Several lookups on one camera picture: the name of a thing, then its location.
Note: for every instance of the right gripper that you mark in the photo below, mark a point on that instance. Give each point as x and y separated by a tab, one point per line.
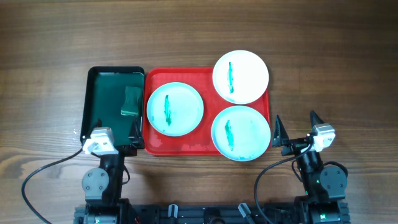
280	138

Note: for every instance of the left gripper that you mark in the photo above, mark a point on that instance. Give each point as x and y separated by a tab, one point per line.
136	140

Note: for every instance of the green sponge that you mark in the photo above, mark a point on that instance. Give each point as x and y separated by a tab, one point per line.
133	101

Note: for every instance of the light blue plate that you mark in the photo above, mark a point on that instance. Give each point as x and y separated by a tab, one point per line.
241	133
175	109

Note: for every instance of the white plate with stain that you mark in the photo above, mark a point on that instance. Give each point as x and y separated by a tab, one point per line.
240	77

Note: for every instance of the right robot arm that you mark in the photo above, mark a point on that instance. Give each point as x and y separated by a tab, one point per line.
324	182

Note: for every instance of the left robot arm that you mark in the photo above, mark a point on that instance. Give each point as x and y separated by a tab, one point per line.
103	185

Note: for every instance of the dark green tray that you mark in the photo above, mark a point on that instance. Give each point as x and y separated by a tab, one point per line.
104	97

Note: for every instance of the red plastic tray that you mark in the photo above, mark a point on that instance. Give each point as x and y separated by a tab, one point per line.
198	142

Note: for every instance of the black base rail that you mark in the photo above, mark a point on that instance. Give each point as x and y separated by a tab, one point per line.
242	213

